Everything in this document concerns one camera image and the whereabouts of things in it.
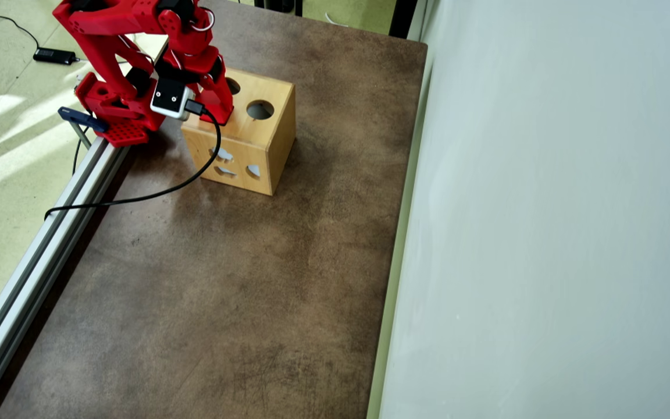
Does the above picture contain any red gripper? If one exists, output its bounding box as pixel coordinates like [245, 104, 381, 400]
[154, 44, 235, 118]

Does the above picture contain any wooden shape sorter box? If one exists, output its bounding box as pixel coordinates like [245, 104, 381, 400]
[181, 67, 297, 197]

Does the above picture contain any black furniture leg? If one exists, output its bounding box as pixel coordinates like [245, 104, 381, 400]
[254, 0, 304, 16]

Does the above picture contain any blue table clamp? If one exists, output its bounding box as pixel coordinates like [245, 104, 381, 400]
[58, 106, 106, 149]

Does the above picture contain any black power adapter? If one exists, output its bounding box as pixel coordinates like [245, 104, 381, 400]
[33, 48, 77, 65]

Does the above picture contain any black camera USB cable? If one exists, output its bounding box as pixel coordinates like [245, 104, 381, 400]
[44, 100, 222, 221]

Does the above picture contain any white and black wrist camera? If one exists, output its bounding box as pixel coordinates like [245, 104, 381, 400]
[150, 77, 196, 121]

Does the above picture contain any black floor cable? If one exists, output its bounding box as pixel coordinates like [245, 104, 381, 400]
[0, 13, 42, 53]

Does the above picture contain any aluminium profile rail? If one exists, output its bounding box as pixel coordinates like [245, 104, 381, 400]
[0, 135, 132, 419]

